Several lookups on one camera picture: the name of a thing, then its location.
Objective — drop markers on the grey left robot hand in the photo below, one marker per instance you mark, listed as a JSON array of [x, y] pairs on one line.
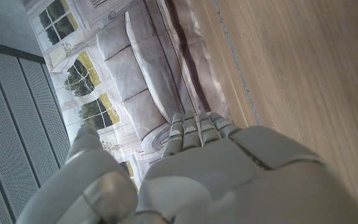
[[228, 180]]

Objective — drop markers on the printed sofa room backdrop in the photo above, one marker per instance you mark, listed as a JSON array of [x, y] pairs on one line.
[[141, 68]]

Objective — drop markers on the grey perforated panel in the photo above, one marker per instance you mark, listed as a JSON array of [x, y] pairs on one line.
[[11, 133]]

